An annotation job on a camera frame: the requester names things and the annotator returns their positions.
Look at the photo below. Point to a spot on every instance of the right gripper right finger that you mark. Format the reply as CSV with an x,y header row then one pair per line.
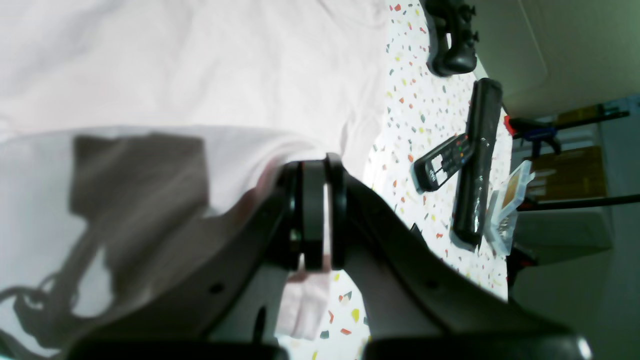
x,y
418,306

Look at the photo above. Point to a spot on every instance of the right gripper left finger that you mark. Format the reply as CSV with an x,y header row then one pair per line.
x,y
225,310

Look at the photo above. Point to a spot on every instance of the pink T-shirt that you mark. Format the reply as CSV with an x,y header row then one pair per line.
x,y
139,136

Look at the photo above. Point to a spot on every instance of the long black wrapped bar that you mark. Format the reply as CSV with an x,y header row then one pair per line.
x,y
472,194

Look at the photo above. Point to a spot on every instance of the clear plastic case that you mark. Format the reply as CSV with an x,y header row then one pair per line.
x,y
502,212

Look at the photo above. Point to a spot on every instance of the black remote control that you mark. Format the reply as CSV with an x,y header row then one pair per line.
x,y
431,171

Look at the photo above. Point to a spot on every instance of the red clamp bottom left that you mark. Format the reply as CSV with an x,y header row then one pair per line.
x,y
507,122

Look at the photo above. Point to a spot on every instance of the black game controller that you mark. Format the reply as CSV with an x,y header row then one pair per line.
x,y
452,38

